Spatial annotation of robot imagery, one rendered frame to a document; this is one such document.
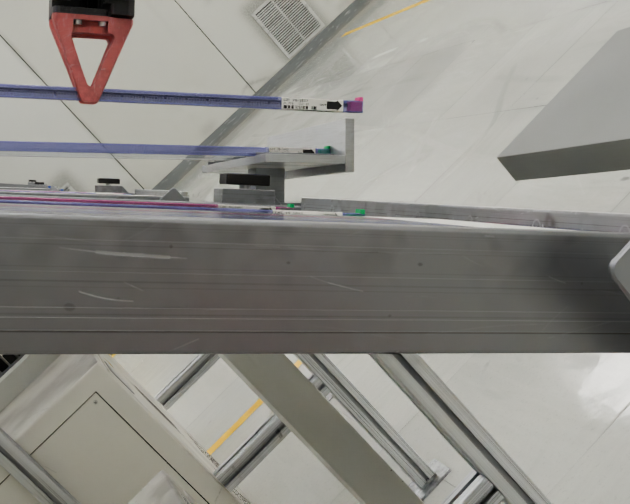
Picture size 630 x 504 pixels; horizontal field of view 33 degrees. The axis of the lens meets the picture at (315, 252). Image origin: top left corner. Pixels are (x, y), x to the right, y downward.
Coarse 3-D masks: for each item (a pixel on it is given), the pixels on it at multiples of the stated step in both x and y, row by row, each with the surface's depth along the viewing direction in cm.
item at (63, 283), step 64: (0, 256) 46; (64, 256) 47; (128, 256) 48; (192, 256) 49; (256, 256) 50; (320, 256) 50; (384, 256) 51; (448, 256) 52; (512, 256) 53; (576, 256) 54; (0, 320) 46; (64, 320) 47; (128, 320) 48; (192, 320) 49; (256, 320) 50; (320, 320) 51; (384, 320) 52; (448, 320) 53; (512, 320) 54; (576, 320) 55
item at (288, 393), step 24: (240, 360) 141; (264, 360) 142; (288, 360) 143; (264, 384) 142; (288, 384) 143; (312, 384) 144; (288, 408) 143; (312, 408) 144; (312, 432) 144; (336, 432) 145; (336, 456) 146; (360, 456) 147; (360, 480) 147; (384, 480) 148
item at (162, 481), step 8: (160, 472) 119; (152, 480) 119; (160, 480) 117; (168, 480) 116; (144, 488) 119; (152, 488) 117; (160, 488) 115; (168, 488) 113; (176, 488) 114; (136, 496) 118; (144, 496) 117; (152, 496) 115; (160, 496) 113; (168, 496) 111; (176, 496) 110; (184, 496) 114
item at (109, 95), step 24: (0, 96) 93; (24, 96) 93; (48, 96) 94; (72, 96) 94; (120, 96) 95; (144, 96) 96; (168, 96) 97; (192, 96) 97; (216, 96) 98; (240, 96) 99; (264, 96) 99
